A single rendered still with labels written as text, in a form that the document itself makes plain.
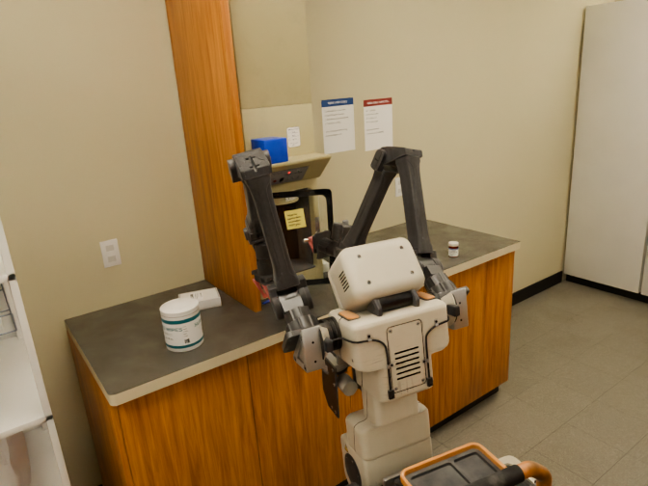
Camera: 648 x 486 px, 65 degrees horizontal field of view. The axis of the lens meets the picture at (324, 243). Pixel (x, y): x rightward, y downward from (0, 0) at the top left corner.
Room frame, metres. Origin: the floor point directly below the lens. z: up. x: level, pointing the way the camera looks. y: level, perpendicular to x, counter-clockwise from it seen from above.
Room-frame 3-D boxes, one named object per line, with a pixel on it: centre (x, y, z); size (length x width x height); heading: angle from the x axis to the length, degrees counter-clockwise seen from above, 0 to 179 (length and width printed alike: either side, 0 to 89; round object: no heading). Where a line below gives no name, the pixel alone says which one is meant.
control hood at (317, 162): (2.01, 0.11, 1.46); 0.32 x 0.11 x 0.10; 125
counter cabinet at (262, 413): (2.22, 0.04, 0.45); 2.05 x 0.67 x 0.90; 125
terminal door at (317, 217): (1.97, 0.11, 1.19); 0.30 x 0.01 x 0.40; 93
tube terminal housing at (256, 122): (2.16, 0.21, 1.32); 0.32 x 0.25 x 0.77; 125
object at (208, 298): (1.97, 0.53, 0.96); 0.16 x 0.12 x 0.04; 108
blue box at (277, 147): (1.96, 0.18, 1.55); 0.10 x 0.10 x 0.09; 35
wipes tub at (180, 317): (1.63, 0.51, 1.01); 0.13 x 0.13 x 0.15
